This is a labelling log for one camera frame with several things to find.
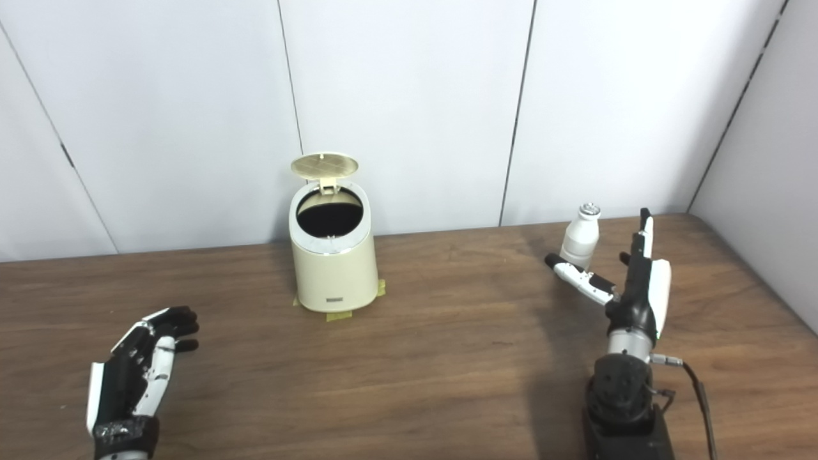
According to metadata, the small white plastic bottle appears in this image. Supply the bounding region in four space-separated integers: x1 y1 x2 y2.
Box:
560 203 602 270

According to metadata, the cream-colored bin body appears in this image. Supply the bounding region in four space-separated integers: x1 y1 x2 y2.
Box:
288 181 379 314

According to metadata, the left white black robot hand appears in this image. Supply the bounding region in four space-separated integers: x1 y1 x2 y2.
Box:
86 306 200 457

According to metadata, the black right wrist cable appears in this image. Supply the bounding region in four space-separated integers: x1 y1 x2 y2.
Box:
649 353 718 460

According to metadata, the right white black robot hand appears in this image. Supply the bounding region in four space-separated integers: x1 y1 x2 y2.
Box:
544 208 672 349

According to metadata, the round cream bin lid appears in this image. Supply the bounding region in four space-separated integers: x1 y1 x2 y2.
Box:
291 152 359 196

